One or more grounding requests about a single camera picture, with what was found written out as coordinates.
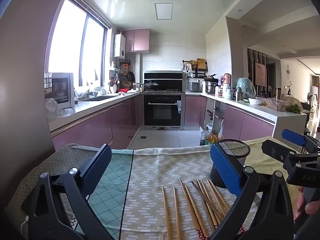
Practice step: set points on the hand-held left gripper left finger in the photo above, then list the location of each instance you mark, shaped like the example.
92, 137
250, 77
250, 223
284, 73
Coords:
98, 165

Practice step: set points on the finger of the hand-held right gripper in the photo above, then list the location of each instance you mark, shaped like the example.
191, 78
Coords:
293, 137
275, 150

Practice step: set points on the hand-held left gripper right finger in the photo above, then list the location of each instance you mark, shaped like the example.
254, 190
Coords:
225, 167

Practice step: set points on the black mesh utensil holder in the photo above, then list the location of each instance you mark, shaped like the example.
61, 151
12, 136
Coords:
235, 150

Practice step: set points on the dark brown chopstick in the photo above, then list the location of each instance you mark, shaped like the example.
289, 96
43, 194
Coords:
203, 196

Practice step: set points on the set of wooden chopsticks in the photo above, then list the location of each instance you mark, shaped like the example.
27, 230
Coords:
176, 212

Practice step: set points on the person's right hand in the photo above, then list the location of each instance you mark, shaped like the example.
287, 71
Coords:
313, 207

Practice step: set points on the green leafy vegetables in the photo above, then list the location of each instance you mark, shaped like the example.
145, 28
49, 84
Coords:
293, 108

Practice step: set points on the yellow cooking oil bottle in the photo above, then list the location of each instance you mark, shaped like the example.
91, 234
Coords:
212, 138

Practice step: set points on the dark liquid plastic bottle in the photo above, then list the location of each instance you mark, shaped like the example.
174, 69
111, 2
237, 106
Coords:
203, 137

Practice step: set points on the pink kitchen counter unit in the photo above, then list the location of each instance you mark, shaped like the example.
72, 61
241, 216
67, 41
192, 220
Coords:
87, 130

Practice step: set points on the clear plastic container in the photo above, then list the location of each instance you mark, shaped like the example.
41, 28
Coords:
275, 105

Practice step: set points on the brown tumbler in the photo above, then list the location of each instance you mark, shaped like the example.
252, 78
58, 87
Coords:
278, 93

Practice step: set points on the white bowl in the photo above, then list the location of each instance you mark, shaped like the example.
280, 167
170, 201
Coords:
256, 101

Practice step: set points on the patchwork printed tablecloth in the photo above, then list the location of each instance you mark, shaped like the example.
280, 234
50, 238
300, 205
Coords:
150, 175

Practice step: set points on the stainless thermos bottle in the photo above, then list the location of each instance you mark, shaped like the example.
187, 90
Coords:
239, 95

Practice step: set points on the kitchen sink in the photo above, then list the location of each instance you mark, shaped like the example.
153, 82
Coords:
101, 98

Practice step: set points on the clear plastic bag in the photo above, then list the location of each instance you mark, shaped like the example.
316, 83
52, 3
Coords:
56, 110

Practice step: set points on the teal plastic-covered appliance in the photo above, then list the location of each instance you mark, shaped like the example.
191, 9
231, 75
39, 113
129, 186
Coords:
246, 86

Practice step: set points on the red bowl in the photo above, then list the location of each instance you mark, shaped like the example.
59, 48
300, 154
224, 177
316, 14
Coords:
123, 90

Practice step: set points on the stainless stockpot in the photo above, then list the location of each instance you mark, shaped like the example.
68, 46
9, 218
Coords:
211, 88

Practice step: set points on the black built-in oven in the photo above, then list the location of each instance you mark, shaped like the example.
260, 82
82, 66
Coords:
162, 111

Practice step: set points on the white microwave oven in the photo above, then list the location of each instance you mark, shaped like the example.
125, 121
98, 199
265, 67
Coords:
60, 90

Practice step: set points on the pink kettle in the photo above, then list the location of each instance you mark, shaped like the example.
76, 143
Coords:
227, 79

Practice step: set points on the bamboo bowl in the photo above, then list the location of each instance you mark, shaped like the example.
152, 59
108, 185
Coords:
126, 84

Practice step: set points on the grey rice cooker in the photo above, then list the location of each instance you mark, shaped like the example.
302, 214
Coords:
194, 87

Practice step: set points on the black frying pan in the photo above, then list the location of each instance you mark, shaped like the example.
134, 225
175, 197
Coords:
131, 76

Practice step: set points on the black wok with lid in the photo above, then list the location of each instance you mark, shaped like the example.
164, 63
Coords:
151, 86

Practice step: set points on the orange grater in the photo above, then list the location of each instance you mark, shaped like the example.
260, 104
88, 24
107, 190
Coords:
125, 68

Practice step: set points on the wooden cutting board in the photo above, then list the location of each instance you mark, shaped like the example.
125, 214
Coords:
201, 64

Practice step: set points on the black range hood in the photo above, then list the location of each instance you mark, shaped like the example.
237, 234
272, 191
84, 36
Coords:
163, 78

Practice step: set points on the grey refrigerator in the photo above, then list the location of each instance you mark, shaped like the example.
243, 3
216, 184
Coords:
22, 80

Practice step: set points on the white water heater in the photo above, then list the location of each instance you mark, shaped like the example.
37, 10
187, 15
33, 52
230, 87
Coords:
120, 45

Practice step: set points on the kitchen window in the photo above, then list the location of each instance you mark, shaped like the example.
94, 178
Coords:
65, 42

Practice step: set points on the ceiling light panel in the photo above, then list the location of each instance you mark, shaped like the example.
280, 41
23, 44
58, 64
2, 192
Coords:
163, 11

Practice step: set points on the wall clock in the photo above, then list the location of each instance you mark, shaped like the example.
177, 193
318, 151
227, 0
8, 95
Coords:
288, 70

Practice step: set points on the pink wall picture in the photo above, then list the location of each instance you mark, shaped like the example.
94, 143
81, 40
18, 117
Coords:
261, 74

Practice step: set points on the striped wall panel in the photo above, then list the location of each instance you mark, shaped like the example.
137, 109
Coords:
250, 70

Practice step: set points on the black wall rack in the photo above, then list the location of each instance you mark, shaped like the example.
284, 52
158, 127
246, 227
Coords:
198, 73

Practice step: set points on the pink wall cabinet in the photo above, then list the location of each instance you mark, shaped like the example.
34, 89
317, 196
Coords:
136, 40

